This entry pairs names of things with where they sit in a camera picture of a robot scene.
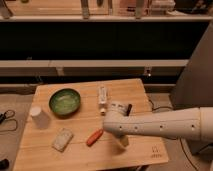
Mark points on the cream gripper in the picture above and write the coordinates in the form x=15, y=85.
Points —
x=123, y=141

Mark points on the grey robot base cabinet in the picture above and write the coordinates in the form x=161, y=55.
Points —
x=194, y=88

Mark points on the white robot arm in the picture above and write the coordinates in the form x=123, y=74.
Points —
x=191, y=124

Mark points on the black marker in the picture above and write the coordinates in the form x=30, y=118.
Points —
x=129, y=109

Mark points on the white tube bottle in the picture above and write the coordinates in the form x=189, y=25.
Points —
x=102, y=99

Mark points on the pale sponge block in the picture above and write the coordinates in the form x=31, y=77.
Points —
x=62, y=140

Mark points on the green bowl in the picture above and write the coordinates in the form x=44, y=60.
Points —
x=65, y=102

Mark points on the white paper cup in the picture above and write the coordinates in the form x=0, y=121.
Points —
x=39, y=117

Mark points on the black object bottom left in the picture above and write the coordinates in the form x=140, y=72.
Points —
x=4, y=164

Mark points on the long shelf rail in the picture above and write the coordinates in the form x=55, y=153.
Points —
x=92, y=63

